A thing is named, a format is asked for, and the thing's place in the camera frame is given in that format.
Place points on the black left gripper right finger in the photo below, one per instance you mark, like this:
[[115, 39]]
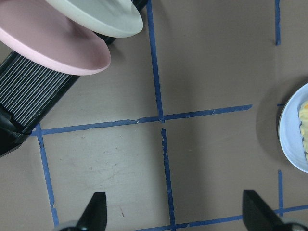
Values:
[[258, 216]]

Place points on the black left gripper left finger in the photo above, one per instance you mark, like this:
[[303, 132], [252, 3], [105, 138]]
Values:
[[94, 217]]

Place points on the light blue plate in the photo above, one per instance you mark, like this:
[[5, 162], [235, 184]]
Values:
[[290, 138]]

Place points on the yellow orange bread loaf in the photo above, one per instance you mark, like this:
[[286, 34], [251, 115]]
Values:
[[303, 117]]

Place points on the black plate rack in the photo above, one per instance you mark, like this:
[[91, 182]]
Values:
[[28, 91]]

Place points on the pink plate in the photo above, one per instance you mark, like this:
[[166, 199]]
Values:
[[37, 31]]

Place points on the cream plate in rack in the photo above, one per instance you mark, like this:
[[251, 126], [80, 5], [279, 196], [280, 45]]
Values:
[[114, 18]]

